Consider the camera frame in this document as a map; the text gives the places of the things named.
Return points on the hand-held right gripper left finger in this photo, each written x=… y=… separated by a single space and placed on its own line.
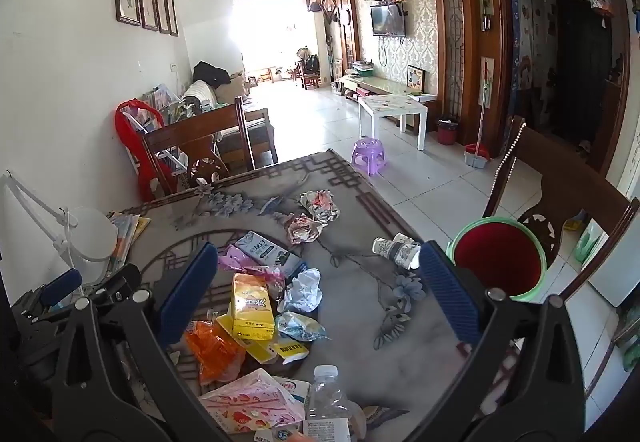
x=187 y=289

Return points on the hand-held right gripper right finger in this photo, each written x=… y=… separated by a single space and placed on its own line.
x=450 y=292

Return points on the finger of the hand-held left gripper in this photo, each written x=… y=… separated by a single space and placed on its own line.
x=120 y=279
x=60 y=284

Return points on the green-rimmed red bin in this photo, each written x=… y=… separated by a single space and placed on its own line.
x=497 y=252

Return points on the yellow medicine box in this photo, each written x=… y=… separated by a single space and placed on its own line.
x=287 y=350

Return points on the white desk lamp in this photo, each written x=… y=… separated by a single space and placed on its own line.
x=92 y=242

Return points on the stack of books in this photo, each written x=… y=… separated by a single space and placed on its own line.
x=127 y=232

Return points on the pink plastic wrapper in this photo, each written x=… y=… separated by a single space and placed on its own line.
x=235 y=259

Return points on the crushed patterned paper cup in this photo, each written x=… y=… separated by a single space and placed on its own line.
x=400 y=252

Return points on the orange plastic wrapper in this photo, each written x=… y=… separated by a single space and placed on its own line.
x=212 y=352

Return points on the yellow drink carton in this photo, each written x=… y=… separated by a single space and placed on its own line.
x=252 y=307

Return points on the white milk carton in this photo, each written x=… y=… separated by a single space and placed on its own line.
x=260 y=247

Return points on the blue white wrapper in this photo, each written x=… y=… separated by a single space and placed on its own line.
x=297 y=327

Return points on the pink strawberry print packet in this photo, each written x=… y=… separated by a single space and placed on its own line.
x=250 y=402

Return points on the red plastic bag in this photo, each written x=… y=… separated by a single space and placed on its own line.
x=131 y=142

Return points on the white carton with blue print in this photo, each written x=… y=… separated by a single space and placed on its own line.
x=295 y=387

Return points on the red white crumpled paper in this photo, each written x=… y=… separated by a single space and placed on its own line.
x=320 y=204

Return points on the small red waste bin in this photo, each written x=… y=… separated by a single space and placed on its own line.
x=446 y=133

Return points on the carved wooden chair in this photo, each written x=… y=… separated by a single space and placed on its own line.
x=565 y=182

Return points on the wooden dining chair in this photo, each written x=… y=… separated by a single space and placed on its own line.
x=200 y=127

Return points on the purple plastic stool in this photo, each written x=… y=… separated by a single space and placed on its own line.
x=369 y=149

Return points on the clear plastic bottle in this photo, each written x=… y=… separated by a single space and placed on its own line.
x=325 y=402

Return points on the magazine rack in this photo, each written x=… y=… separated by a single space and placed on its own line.
x=165 y=102

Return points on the wooden sofa with cushions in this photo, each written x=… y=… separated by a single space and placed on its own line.
x=250 y=117

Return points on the white coffee table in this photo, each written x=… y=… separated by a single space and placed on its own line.
x=390 y=104

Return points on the framed geometric picture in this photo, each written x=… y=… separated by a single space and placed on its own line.
x=415 y=79

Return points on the black bag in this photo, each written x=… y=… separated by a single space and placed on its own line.
x=210 y=72

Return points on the low television cabinet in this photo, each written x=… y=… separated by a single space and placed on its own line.
x=370 y=84

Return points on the small wooden chair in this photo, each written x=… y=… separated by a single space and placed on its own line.
x=307 y=74

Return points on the cartoon print door curtain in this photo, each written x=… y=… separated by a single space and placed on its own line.
x=522 y=22

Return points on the wall-mounted television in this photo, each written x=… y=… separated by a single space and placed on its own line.
x=387 y=19

